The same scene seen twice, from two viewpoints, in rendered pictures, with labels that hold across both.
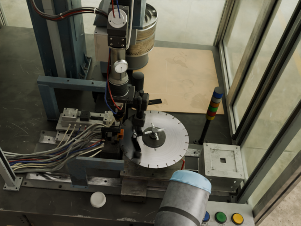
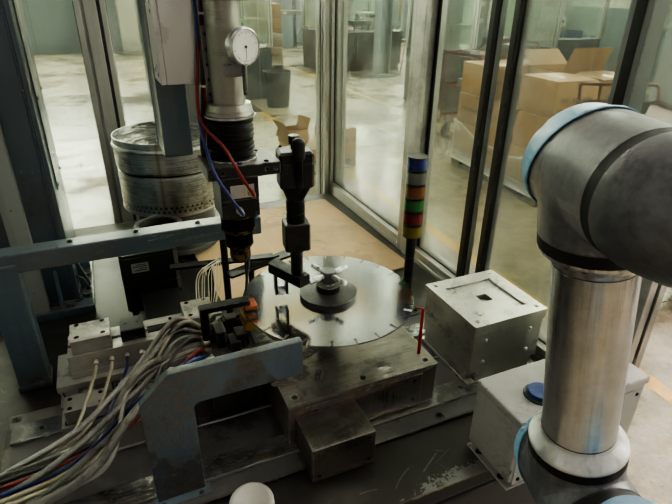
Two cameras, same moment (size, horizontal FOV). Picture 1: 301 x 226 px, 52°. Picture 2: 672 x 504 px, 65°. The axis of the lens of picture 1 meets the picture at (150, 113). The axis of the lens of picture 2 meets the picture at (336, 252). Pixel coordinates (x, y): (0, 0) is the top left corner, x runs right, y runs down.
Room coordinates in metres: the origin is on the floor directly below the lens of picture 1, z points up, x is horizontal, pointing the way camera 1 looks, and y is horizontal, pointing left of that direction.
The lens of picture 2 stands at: (0.04, 0.29, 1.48)
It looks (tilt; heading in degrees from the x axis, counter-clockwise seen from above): 27 degrees down; 338
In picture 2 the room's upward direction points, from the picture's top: 1 degrees clockwise
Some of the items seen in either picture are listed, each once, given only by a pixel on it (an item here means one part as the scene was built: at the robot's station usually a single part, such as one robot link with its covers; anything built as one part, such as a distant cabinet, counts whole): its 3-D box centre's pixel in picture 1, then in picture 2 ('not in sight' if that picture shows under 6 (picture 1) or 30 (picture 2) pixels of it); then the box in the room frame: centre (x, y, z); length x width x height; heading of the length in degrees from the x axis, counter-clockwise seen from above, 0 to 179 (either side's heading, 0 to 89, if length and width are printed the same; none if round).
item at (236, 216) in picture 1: (237, 219); not in sight; (0.52, -0.41, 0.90); 0.04 x 0.04 x 0.02
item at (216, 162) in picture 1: (219, 168); (479, 325); (0.80, -0.37, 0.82); 0.18 x 0.18 x 0.15; 2
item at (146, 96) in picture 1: (140, 108); (295, 195); (0.82, 0.04, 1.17); 0.06 x 0.05 x 0.20; 83
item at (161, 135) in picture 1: (154, 135); (328, 288); (0.85, -0.03, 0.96); 0.11 x 0.11 x 0.03
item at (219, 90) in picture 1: (218, 92); (417, 162); (0.99, -0.29, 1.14); 0.05 x 0.04 x 0.03; 2
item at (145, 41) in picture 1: (131, 38); (174, 190); (1.61, 0.17, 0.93); 0.31 x 0.31 x 0.36
